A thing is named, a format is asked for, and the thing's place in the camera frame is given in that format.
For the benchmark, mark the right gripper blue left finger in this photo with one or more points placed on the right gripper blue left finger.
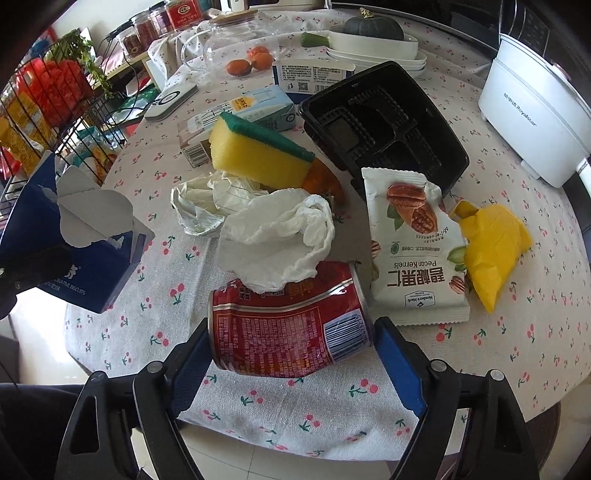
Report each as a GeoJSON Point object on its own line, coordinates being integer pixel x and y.
{"type": "Point", "coordinates": [164, 389]}

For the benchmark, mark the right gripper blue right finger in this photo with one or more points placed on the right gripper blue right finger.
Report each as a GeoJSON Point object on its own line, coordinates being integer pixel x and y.
{"type": "Point", "coordinates": [430, 389]}

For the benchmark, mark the pecan kernels snack bag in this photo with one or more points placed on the pecan kernels snack bag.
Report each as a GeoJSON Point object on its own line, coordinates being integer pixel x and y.
{"type": "Point", "coordinates": [417, 250]}

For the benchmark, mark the crushed red drink can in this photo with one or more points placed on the crushed red drink can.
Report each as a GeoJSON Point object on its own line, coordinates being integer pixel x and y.
{"type": "Point", "coordinates": [305, 327]}

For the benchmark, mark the yellow plastic bag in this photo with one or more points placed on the yellow plastic bag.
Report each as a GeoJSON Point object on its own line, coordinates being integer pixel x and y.
{"type": "Point", "coordinates": [496, 240]}

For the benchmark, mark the dark blue biscuit box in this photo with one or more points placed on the dark blue biscuit box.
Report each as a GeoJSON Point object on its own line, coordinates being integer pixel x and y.
{"type": "Point", "coordinates": [71, 239]}

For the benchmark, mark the clear plastic wrap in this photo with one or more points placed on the clear plastic wrap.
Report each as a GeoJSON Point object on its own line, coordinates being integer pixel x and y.
{"type": "Point", "coordinates": [203, 203]}

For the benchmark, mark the white tissue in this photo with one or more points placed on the white tissue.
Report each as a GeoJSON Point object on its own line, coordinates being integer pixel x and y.
{"type": "Point", "coordinates": [279, 238]}

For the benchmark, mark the orange peel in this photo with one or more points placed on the orange peel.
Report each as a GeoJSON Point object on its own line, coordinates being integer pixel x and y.
{"type": "Point", "coordinates": [320, 180]}

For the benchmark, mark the yellow green sponge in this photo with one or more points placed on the yellow green sponge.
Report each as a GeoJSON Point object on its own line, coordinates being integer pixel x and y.
{"type": "Point", "coordinates": [244, 149]}

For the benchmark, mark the black plastic food tray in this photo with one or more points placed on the black plastic food tray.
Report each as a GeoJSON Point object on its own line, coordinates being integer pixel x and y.
{"type": "Point", "coordinates": [382, 118]}

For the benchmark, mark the light blue milk carton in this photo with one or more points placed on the light blue milk carton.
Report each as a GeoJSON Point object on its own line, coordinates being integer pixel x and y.
{"type": "Point", "coordinates": [269, 107]}

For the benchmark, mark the white blue carton box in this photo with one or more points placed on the white blue carton box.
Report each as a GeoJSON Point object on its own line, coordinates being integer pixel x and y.
{"type": "Point", "coordinates": [305, 77]}

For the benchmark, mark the white electric cooking pot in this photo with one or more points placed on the white electric cooking pot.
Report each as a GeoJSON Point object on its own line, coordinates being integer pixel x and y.
{"type": "Point", "coordinates": [536, 110]}

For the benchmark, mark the stacked white plates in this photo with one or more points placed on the stacked white plates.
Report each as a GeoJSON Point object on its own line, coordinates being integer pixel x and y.
{"type": "Point", "coordinates": [414, 67]}

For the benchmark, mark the orange tangerine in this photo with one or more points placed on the orange tangerine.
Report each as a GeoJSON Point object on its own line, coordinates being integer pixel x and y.
{"type": "Point", "coordinates": [262, 61]}
{"type": "Point", "coordinates": [257, 50]}
{"type": "Point", "coordinates": [238, 68]}

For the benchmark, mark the white oval bowl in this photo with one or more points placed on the white oval bowl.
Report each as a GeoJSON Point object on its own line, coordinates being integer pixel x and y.
{"type": "Point", "coordinates": [405, 49]}

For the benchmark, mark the spice glass jar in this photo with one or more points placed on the spice glass jar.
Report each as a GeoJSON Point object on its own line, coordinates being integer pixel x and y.
{"type": "Point", "coordinates": [145, 29]}

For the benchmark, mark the dark green pumpkin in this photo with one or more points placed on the dark green pumpkin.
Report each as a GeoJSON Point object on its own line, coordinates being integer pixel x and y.
{"type": "Point", "coordinates": [370, 25]}

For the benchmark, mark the red label glass jar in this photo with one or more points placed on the red label glass jar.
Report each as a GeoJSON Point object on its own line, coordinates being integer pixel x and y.
{"type": "Point", "coordinates": [183, 13]}

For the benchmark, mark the white wireless charger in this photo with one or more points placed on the white wireless charger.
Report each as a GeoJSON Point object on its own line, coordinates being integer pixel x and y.
{"type": "Point", "coordinates": [169, 100]}

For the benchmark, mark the black wire basket rack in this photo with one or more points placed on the black wire basket rack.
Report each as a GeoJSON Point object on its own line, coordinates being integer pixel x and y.
{"type": "Point", "coordinates": [90, 142]}

